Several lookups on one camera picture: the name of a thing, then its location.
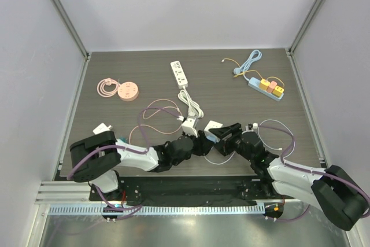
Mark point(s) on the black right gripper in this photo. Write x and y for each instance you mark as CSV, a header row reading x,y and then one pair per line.
x,y
231,136

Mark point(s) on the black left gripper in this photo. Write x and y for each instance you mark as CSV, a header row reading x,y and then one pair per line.
x,y
203,144

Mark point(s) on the white cube socket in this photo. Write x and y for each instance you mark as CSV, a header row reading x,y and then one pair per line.
x,y
211,125

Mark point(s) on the white power strip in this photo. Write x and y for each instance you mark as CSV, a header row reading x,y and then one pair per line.
x,y
179,74

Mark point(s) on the teal charger plug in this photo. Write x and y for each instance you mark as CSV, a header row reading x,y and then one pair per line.
x,y
123,140

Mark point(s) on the round pink power socket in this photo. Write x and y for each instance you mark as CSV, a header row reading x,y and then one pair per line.
x,y
128,91

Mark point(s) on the white cube plug adapter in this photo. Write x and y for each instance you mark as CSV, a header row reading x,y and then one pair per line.
x,y
101,128

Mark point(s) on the light blue charger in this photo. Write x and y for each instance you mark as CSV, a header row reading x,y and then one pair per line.
x,y
212,138

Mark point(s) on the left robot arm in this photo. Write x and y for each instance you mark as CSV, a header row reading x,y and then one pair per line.
x,y
94,158

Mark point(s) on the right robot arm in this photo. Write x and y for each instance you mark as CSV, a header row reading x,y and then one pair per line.
x,y
330,190

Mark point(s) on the yellow plug on strip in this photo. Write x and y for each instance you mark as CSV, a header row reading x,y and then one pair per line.
x,y
264,84

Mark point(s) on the pink plug on strip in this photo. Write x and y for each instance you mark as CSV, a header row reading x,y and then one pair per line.
x,y
271,86

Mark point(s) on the blue power strip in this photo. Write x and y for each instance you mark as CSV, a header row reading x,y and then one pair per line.
x,y
254,83

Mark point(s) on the yellow usb charger on strip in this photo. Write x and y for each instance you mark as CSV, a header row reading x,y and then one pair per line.
x,y
278,91

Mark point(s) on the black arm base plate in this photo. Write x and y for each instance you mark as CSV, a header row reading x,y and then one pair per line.
x,y
192,191

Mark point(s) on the slotted cable duct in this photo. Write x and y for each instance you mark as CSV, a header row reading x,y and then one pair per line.
x,y
100,209

